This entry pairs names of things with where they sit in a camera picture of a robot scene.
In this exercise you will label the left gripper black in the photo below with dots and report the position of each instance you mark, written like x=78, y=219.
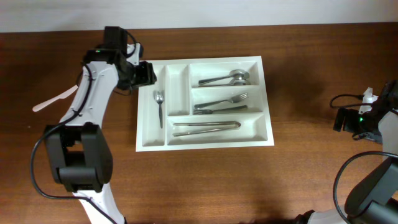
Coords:
x=148, y=76

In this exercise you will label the metal fork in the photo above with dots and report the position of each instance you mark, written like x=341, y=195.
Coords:
x=199, y=112
x=234, y=99

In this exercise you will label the small teaspoon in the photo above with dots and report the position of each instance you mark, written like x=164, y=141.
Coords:
x=159, y=99

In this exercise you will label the white plastic cutlery tray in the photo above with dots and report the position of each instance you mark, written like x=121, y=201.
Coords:
x=178, y=81

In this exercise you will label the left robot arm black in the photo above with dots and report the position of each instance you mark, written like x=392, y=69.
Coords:
x=79, y=156

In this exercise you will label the large metal spoon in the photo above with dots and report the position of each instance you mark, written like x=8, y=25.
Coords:
x=234, y=75
x=242, y=83

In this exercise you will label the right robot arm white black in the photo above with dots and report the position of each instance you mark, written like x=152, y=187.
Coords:
x=371, y=200

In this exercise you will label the white plastic knife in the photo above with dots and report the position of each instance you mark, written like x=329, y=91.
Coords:
x=61, y=96

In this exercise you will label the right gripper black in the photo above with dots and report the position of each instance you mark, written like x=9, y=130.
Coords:
x=350, y=114

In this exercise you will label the metal knife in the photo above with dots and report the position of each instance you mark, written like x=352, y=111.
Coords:
x=236, y=124
x=203, y=131

